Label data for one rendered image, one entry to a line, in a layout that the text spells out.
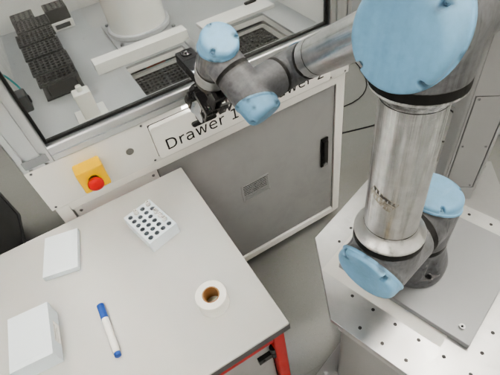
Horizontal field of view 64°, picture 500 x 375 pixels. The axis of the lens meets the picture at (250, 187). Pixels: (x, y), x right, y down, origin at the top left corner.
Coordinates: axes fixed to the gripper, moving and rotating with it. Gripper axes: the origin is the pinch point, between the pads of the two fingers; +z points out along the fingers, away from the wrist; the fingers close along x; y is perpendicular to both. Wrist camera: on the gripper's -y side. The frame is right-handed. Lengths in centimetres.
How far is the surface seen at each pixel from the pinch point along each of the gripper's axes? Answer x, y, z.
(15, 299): -62, 22, 9
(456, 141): 97, 44, 38
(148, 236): -27.4, 24.2, 3.0
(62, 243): -47, 14, 12
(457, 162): 99, 53, 46
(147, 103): -12.1, -6.7, 1.1
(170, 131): -9.4, 0.4, 7.8
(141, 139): -17.2, -1.1, 8.7
